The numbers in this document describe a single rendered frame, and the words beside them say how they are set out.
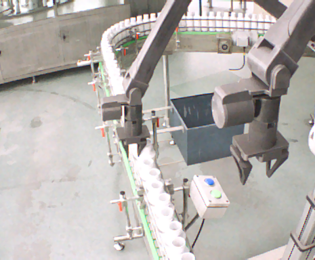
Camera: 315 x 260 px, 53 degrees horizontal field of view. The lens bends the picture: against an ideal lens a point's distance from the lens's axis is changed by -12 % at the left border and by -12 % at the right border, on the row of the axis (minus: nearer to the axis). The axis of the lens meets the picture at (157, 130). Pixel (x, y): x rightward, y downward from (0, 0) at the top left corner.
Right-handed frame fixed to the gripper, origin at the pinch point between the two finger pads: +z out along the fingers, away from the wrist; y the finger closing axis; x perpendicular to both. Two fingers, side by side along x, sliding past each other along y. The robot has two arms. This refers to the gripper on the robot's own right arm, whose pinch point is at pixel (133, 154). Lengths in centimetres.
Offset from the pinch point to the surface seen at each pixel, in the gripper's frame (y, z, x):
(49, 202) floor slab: 47, 121, -110
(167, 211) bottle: -4.3, 0.5, 27.6
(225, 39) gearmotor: -100, 9, -144
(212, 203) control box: -18.8, 2.4, 25.7
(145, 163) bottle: -3.2, 0.8, 4.3
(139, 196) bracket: 0.3, 7.4, 12.7
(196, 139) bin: -38, 24, -38
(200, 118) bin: -52, 31, -68
